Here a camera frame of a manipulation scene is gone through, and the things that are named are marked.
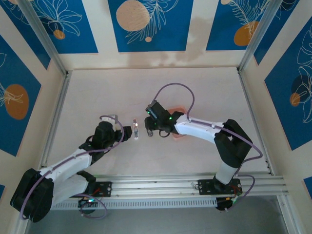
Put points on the small pink white stapler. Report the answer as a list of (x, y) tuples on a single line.
[(135, 129)]

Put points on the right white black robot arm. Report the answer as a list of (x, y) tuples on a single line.
[(195, 129)]

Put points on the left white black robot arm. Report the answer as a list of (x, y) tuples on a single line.
[(68, 163)]

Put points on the pink staple tray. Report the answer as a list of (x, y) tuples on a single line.
[(179, 108)]

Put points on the aluminium table edge rail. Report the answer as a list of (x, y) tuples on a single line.
[(253, 117), (58, 112)]

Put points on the left black mount plate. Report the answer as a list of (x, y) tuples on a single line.
[(104, 189)]

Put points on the black mount plate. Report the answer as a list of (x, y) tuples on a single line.
[(104, 189), (206, 187)]

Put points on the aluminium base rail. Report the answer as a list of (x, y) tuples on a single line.
[(156, 187)]

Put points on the right black mount plate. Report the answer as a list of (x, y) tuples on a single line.
[(206, 187)]

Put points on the tall aluminium frame post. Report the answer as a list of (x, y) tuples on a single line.
[(41, 34), (258, 34)]

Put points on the short aluminium frame bar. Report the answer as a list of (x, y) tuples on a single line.
[(285, 214), (20, 226)]

